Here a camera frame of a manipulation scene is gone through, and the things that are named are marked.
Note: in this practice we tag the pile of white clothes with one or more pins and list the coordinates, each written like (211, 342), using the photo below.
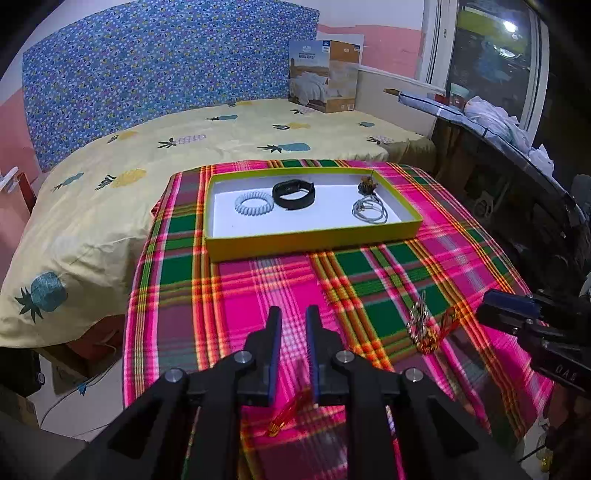
(496, 121)

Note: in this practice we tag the dark ornate brooch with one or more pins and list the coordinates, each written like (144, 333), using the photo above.
(367, 185)

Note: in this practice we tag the yellow pineapple print bedsheet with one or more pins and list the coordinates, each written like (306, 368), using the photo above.
(138, 152)

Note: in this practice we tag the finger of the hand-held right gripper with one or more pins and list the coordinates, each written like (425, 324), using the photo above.
(508, 301)
(501, 319)

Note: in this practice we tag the yellow-green shallow box tray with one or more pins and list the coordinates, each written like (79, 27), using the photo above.
(318, 240)

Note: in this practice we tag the black device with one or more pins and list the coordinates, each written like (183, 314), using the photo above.
(18, 371)

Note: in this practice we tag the black wristband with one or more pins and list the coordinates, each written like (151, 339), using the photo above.
(279, 195)

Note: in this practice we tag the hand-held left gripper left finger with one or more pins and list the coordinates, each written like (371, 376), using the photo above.
(278, 355)

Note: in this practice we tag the person's right forearm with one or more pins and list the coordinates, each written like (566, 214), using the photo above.
(570, 429)

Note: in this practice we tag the blue floral headboard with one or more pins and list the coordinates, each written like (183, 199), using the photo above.
(152, 69)

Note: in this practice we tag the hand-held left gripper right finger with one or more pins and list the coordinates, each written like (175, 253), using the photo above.
(314, 364)

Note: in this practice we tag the pink and green plaid cloth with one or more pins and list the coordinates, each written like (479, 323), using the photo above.
(221, 304)

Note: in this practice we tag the red and gold bangle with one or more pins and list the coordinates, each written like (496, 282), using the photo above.
(447, 324)
(290, 408)

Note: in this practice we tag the cardboard quilt box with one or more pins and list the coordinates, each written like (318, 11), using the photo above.
(325, 76)

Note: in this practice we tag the white framed window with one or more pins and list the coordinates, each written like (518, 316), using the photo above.
(489, 50)

